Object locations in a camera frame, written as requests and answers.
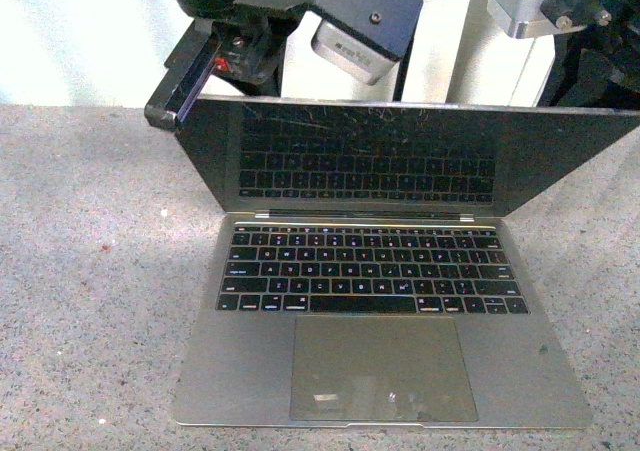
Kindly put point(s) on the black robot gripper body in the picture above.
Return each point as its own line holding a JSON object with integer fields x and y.
{"x": 253, "y": 36}

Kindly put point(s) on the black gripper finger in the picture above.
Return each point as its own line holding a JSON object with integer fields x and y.
{"x": 188, "y": 68}

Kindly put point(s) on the silver laptop with black keyboard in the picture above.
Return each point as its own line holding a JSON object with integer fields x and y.
{"x": 363, "y": 274}

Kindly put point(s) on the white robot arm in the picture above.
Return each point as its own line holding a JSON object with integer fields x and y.
{"x": 457, "y": 54}

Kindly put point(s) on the silver and black right gripper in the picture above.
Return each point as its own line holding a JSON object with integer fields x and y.
{"x": 596, "y": 62}

